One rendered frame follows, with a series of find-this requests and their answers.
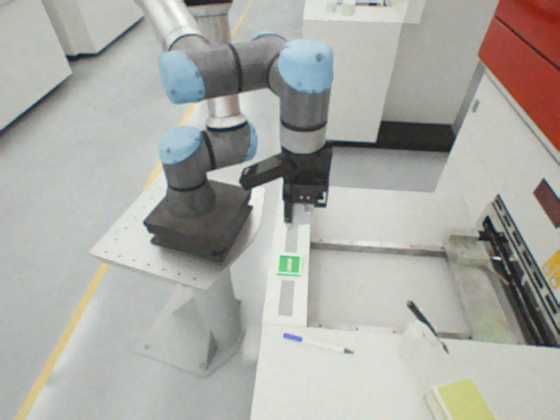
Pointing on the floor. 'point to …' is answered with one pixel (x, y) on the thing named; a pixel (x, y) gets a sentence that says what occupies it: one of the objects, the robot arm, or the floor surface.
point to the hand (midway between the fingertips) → (287, 223)
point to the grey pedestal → (197, 328)
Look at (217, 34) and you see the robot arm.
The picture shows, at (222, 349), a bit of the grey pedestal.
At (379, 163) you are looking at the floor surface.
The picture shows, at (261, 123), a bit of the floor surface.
